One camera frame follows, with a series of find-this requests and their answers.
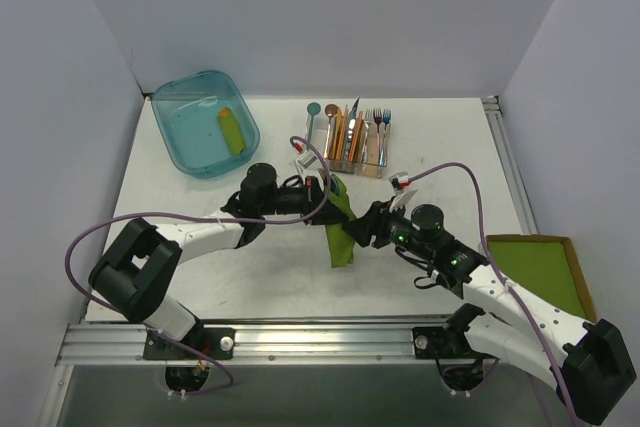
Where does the cardboard napkin tray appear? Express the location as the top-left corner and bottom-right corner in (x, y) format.
(486, 234), (598, 323)

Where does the rolled green napkin bundle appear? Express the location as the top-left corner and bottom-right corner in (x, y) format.
(217, 107), (246, 156)

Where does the green napkin stack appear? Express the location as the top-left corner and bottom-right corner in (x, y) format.
(488, 240), (586, 318)

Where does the copper spoon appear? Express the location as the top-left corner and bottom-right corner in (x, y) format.
(324, 103), (340, 159)

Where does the black knife in organizer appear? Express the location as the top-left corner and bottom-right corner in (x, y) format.
(347, 98), (362, 150)

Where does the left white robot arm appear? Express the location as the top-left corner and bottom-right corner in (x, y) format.
(89, 163), (355, 358)

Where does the right side aluminium rail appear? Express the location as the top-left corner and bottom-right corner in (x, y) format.
(482, 96), (538, 235)

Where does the clear cutlery organizer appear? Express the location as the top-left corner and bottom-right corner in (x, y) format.
(324, 107), (391, 178)

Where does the green paper napkin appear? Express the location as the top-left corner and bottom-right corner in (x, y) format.
(325, 182), (355, 268)

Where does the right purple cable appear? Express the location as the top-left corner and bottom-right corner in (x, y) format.
(399, 161), (584, 427)

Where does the teal plastic bin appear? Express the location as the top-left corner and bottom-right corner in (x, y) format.
(151, 70), (261, 179)

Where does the purple cable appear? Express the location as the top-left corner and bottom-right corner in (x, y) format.
(399, 161), (584, 427)
(64, 135), (331, 396)

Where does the teal spoon in organizer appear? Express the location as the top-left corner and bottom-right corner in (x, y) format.
(305, 102), (322, 146)

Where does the blue iridescent fork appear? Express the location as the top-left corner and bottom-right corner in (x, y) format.
(380, 109), (392, 167)

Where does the teal spoon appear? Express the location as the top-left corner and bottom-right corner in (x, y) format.
(329, 175), (343, 197)
(305, 102), (322, 146)

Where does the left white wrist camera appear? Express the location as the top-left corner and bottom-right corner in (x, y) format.
(293, 143), (318, 176)

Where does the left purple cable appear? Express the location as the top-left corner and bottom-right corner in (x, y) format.
(64, 135), (331, 396)

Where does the aluminium frame rail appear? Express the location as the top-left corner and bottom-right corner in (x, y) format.
(54, 315), (594, 367)

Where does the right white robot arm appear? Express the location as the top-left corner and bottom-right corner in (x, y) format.
(343, 202), (637, 425)

